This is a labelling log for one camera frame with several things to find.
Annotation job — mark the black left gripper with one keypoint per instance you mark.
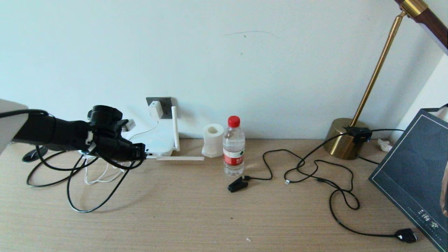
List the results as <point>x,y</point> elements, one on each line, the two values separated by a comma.
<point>122,151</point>

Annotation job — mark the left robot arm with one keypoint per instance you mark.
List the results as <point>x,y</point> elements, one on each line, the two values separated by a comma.
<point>56,134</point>

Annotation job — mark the white router with antennas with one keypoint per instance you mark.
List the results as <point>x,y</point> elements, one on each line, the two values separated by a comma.
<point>161,141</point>

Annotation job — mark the white toilet paper roll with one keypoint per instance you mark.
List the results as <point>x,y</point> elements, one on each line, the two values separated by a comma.
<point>212,143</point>

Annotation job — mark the red-capped water bottle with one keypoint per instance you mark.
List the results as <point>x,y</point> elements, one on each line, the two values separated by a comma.
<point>233,154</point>

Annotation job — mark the black clip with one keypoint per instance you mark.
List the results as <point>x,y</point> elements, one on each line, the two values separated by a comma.
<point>236,185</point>

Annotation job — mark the black round desk grommet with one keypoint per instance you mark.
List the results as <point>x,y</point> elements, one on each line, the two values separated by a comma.
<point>31,155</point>

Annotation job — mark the brass desk lamp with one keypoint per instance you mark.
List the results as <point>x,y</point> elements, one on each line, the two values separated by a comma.
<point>341,140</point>

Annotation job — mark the black box on lamp base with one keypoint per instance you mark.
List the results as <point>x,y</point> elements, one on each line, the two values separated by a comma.
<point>358,134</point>

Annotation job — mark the crumpled white tissue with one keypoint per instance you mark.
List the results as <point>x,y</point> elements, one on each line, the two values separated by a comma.
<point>384,145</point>

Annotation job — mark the dark blue paper bag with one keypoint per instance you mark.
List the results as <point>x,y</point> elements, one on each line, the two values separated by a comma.
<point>413,171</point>

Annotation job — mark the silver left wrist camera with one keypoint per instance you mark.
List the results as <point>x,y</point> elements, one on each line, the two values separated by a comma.
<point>129,125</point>

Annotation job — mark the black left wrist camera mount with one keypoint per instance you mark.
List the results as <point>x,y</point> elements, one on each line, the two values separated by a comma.
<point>120,127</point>

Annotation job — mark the grey wall socket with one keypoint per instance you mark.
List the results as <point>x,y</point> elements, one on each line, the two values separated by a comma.
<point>167,105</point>

